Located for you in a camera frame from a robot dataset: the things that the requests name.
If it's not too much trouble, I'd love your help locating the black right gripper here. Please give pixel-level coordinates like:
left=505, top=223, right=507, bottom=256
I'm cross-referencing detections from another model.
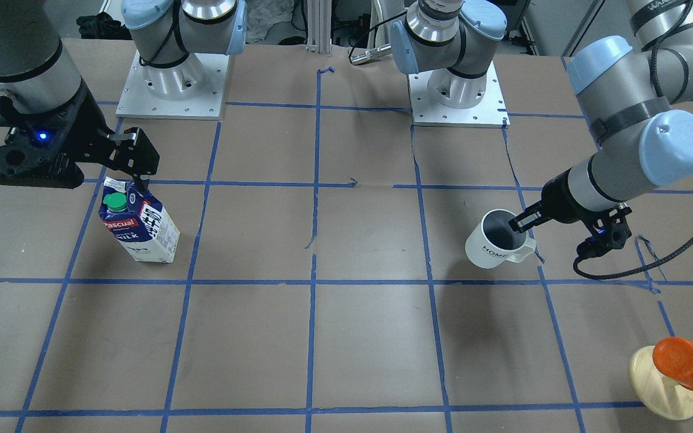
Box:
left=0, top=81, right=160, bottom=192

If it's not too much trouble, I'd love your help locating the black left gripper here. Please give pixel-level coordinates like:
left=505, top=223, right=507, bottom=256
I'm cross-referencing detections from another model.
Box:
left=508, top=169, right=632, bottom=259

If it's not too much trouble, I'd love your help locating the white mug grey inside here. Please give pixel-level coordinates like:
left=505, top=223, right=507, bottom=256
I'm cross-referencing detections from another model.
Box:
left=464, top=209, right=537, bottom=269

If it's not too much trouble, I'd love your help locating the blue white milk carton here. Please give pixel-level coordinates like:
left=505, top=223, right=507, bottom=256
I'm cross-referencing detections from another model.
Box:
left=98, top=176, right=180, bottom=263

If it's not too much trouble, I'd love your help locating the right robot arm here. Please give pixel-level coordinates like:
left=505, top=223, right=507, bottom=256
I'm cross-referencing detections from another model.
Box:
left=0, top=1, right=247, bottom=190

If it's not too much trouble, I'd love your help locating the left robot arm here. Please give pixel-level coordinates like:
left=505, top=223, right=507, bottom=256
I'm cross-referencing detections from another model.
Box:
left=390, top=1, right=693, bottom=257

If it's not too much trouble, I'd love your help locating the orange mug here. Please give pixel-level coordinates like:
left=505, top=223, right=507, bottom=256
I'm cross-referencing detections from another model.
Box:
left=652, top=337, right=693, bottom=391

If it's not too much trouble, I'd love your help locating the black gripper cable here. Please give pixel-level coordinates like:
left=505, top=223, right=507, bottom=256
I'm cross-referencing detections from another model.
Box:
left=573, top=164, right=693, bottom=281

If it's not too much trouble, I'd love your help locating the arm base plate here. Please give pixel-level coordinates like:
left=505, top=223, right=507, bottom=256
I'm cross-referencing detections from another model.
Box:
left=116, top=53, right=232, bottom=120
left=408, top=63, right=511, bottom=128

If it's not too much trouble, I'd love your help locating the aluminium frame post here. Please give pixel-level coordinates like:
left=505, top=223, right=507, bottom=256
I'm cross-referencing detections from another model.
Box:
left=302, top=0, right=333, bottom=57

